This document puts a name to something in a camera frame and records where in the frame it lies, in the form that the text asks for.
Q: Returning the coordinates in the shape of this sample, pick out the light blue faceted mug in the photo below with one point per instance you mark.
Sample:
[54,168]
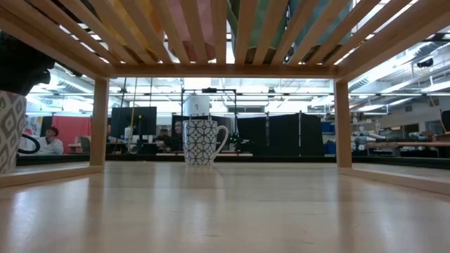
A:
[321,17]

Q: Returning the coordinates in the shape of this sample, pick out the person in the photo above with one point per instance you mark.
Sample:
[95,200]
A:
[51,144]
[164,140]
[178,128]

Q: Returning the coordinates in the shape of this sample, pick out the wooden slatted rack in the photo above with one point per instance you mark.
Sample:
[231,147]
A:
[225,70]

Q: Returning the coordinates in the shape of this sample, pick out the blue floral pattern mug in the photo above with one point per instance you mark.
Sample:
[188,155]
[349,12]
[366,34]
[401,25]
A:
[200,144]

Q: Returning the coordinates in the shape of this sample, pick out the black aluminium table frame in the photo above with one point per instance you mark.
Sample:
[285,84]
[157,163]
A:
[281,159]

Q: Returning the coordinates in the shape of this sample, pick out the black ceiling fixture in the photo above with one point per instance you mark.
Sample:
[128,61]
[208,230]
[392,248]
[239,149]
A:
[425,63]

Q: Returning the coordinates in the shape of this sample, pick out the blue storage bin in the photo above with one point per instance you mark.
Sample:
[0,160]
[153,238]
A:
[327,127]
[330,147]

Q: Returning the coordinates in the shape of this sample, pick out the wide black partition screen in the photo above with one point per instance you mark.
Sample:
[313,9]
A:
[281,135]

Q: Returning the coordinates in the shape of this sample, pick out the black background robot arm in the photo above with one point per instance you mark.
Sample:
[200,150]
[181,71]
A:
[236,142]

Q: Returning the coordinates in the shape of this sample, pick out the grey pattern red-rimmed mug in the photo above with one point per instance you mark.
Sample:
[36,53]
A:
[12,133]

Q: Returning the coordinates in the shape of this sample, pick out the red partition panel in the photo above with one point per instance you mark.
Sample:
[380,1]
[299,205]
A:
[75,130]

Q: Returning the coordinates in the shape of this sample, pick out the long background workbench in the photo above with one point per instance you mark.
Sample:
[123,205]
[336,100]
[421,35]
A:
[404,144]

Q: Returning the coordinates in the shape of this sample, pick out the yellow mug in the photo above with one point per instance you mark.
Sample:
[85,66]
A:
[128,15]

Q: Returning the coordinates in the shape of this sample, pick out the green faceted mug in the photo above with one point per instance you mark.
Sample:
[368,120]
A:
[263,24]

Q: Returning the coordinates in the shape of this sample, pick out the pink mug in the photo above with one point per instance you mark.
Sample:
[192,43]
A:
[205,17]

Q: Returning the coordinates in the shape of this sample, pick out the colourful poster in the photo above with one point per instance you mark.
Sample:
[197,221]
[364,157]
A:
[33,123]

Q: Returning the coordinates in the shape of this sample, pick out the black gantry frame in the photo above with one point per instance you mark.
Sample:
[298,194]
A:
[209,90]

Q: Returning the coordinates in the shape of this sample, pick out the white cylindrical tank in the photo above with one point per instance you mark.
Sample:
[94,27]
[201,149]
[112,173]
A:
[197,105]

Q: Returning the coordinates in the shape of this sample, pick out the wooden background table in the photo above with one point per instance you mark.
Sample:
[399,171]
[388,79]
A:
[239,154]

